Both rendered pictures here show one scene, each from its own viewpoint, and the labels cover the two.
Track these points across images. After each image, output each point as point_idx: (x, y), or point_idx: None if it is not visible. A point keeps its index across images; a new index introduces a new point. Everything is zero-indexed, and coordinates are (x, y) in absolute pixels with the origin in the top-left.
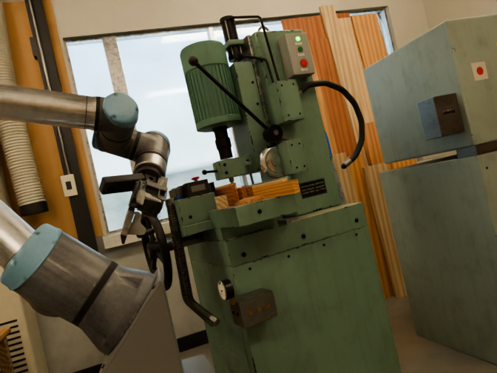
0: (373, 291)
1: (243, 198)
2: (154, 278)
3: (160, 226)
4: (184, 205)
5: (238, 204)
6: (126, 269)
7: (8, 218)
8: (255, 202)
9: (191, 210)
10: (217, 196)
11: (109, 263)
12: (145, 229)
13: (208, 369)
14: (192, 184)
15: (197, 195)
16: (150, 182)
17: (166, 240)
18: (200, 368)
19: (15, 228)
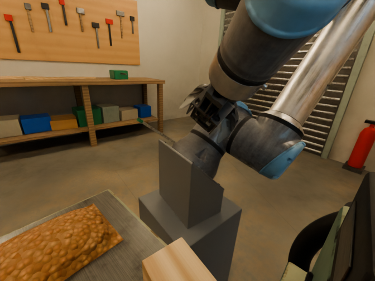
0: None
1: (72, 223)
2: (173, 147)
3: (326, 218)
4: (330, 236)
5: (97, 212)
6: (188, 136)
7: (283, 90)
8: (47, 216)
9: (316, 274)
10: (177, 239)
11: (193, 128)
12: (216, 139)
13: (163, 223)
14: (359, 200)
15: (333, 261)
16: (205, 88)
17: (301, 242)
18: (171, 226)
19: (277, 98)
